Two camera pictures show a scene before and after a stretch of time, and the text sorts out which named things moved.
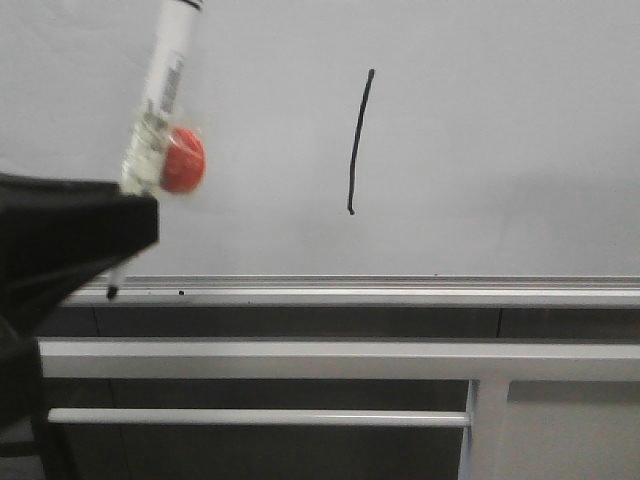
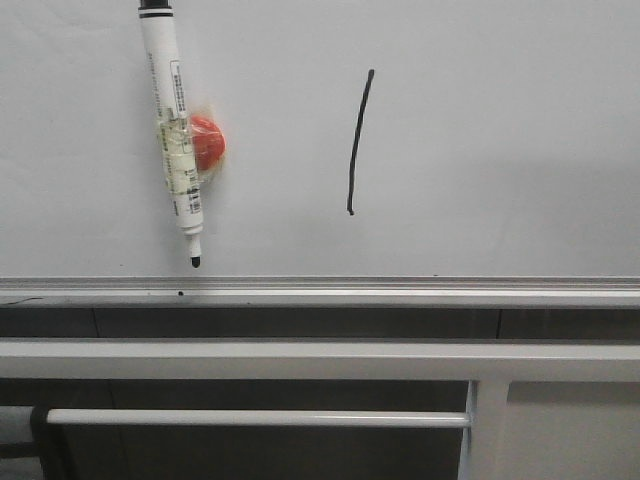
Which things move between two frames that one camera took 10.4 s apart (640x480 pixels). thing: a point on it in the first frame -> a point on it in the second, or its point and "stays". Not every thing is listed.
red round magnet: [183, 163] -> [209, 142]
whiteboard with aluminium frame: [358, 153] stays
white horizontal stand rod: [262, 416] stays
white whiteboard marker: [141, 174] -> [176, 121]
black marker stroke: [356, 137] stays
